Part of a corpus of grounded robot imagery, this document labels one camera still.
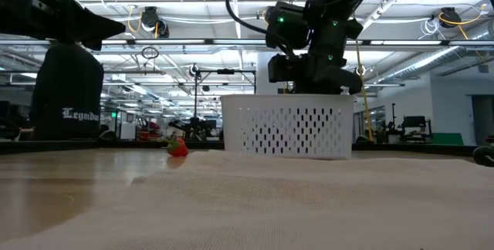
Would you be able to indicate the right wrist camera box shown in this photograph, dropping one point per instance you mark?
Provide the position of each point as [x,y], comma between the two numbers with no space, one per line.
[285,68]

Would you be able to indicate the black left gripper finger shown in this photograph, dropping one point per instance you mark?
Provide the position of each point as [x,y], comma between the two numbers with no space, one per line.
[96,37]
[96,22]

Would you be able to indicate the black monitor on stand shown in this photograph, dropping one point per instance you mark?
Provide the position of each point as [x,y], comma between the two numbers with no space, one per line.
[415,122]

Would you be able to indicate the white building column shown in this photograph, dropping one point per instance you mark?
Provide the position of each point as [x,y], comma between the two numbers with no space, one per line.
[262,84]

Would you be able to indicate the red strawberry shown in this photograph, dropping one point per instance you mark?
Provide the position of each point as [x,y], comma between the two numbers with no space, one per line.
[177,147]

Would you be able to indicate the person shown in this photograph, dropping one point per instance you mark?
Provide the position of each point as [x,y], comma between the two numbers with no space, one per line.
[65,88]

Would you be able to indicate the white perforated plastic basket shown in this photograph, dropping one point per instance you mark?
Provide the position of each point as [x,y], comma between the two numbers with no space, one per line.
[289,101]

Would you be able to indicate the green board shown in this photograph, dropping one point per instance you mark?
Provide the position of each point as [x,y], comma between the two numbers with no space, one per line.
[447,139]

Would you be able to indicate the black camera rig stand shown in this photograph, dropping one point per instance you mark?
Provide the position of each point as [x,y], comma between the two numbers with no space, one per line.
[225,71]

